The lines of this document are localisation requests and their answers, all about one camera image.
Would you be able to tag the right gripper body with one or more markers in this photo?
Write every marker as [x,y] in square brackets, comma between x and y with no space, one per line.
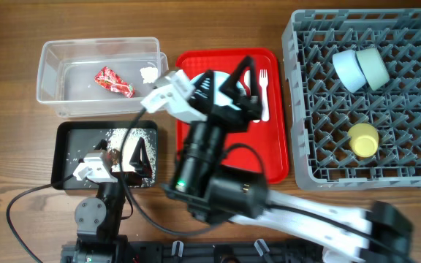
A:
[221,120]

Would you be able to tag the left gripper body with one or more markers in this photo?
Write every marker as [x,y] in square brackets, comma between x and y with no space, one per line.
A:
[133,178]

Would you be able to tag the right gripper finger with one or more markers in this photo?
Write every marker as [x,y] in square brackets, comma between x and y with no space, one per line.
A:
[228,87]
[203,96]

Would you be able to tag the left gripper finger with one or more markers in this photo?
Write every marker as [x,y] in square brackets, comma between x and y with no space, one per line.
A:
[101,146]
[139,159]

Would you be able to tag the white plastic spoon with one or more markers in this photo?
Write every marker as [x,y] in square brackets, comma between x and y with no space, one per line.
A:
[247,82]

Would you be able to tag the white plastic fork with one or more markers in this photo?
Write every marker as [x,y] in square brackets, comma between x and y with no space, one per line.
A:
[263,82]

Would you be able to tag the white tissue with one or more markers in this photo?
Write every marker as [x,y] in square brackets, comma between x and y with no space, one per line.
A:
[149,74]

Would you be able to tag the red snack wrapper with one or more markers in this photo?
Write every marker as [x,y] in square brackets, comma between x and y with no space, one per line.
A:
[109,80]

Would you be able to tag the light blue saucer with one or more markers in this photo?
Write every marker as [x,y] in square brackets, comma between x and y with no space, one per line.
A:
[348,70]

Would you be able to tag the yellow cup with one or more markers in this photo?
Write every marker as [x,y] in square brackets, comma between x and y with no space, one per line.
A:
[364,140]

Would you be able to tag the green bowl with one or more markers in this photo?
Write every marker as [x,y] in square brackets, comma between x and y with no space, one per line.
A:
[373,67]

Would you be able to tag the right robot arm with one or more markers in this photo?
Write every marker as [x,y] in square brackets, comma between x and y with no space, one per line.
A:
[215,193]

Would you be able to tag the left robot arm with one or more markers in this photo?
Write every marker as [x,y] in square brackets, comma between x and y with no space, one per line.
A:
[98,218]

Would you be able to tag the black waste tray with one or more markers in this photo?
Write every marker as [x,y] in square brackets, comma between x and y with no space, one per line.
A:
[77,138]

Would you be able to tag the grey dishwasher rack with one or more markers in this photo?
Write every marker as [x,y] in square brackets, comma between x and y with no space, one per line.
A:
[323,111]

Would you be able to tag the red serving tray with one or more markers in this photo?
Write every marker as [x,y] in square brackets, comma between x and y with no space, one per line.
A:
[267,138]

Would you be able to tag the clear plastic bin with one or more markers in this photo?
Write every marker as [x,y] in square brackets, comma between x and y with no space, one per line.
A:
[65,78]

